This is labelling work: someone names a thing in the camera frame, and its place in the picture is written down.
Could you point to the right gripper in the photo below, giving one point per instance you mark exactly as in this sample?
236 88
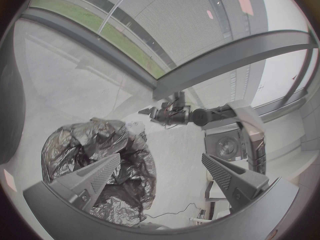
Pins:
162 116

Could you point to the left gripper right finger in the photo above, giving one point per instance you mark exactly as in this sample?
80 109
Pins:
225 176

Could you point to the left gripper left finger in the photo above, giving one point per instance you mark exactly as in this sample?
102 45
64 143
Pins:
95 176

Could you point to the black plastic bag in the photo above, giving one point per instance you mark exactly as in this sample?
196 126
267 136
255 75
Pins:
100 139

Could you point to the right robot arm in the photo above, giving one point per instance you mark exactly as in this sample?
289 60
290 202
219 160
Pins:
200 116

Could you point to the crumpled black plastic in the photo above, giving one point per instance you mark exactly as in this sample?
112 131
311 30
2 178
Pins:
143 136

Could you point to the clear printed wrapper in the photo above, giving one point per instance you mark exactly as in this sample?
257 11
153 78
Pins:
133 126

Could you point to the grey washing machine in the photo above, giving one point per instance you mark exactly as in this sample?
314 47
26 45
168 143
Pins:
225 146

